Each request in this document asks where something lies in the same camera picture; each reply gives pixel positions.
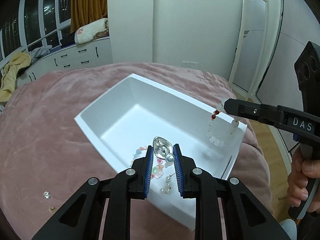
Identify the silver oval brooch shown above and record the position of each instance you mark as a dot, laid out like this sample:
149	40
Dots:
162	147

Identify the yellow fleece robe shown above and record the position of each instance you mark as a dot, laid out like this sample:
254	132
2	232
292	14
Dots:
12	75

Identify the dark folded clothes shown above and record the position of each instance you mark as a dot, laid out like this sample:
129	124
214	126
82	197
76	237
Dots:
67	40

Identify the white framed standing mirror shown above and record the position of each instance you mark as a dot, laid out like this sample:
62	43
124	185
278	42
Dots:
250	42

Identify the small crystal stud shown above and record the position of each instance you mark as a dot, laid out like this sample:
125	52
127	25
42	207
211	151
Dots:
46	194

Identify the grey crumpled clothes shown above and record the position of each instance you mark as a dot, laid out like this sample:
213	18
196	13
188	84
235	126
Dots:
40	52

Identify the white wardrobe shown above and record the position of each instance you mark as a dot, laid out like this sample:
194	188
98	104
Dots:
282	55

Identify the person's light grey trouser leg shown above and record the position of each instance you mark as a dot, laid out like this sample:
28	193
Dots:
287	228

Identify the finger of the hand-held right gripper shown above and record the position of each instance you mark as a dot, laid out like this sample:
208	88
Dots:
247	110

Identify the mustard curtain beside wall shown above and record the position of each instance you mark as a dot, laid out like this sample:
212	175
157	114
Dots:
87	2

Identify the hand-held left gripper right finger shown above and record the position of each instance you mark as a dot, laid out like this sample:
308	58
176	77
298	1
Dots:
178	170

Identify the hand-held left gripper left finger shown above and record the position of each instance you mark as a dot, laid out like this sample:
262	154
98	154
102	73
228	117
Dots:
149	172

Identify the pearl cluster earring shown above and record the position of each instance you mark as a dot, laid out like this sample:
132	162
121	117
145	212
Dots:
166	191

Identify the white wall socket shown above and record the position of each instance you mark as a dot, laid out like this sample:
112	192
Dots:
190	64

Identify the person's right hand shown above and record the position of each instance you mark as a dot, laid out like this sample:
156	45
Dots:
296	180

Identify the large bay window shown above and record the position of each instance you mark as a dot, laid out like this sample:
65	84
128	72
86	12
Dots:
32	17

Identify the white window seat cabinet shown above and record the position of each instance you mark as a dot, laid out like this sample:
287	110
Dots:
75	57

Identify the pink plush blanket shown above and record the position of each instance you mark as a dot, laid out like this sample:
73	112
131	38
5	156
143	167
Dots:
50	142

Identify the white storage box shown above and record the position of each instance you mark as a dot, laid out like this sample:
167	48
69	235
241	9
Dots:
140	115

